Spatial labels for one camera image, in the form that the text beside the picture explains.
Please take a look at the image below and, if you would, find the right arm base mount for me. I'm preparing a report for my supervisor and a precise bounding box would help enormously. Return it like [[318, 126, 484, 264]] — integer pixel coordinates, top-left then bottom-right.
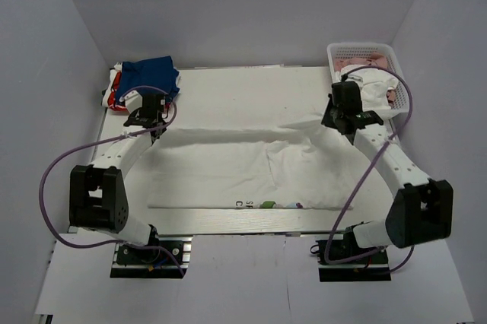
[[310, 236, 391, 283]]

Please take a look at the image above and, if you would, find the white crumpled shirt in basket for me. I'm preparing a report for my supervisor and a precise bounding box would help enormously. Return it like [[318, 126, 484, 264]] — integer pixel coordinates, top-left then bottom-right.
[[335, 65, 399, 111]]

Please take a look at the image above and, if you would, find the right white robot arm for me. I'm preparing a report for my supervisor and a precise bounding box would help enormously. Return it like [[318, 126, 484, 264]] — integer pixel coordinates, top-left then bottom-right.
[[322, 81, 454, 262]]

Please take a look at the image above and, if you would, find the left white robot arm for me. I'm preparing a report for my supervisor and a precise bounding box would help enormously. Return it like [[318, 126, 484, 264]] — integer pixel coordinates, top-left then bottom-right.
[[69, 94, 167, 262]]

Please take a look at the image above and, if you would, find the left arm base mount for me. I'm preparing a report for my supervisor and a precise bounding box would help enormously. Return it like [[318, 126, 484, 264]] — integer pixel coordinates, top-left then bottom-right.
[[110, 237, 192, 279]]

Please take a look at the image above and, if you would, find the blue t-shirt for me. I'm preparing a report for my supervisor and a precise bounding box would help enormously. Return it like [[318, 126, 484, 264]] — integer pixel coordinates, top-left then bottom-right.
[[115, 56, 180, 104]]

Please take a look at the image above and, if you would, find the pink garment in basket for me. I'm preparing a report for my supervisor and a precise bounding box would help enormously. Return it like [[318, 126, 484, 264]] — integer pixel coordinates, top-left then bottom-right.
[[334, 52, 396, 105]]

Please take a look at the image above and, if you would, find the red and white folded shirt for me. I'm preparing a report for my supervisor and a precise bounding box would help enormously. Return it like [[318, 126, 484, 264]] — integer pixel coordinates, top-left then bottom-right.
[[100, 65, 172, 112]]

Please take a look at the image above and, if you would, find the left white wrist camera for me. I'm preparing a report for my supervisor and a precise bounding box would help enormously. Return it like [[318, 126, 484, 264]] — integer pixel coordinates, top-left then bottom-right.
[[121, 91, 143, 113]]

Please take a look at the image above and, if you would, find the white printed t-shirt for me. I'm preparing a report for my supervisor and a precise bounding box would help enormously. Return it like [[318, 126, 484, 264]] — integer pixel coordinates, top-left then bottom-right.
[[147, 116, 354, 210]]

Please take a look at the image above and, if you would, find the white plastic basket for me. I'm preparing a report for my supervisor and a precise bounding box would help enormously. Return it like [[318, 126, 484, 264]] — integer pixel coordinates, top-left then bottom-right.
[[327, 42, 409, 120]]

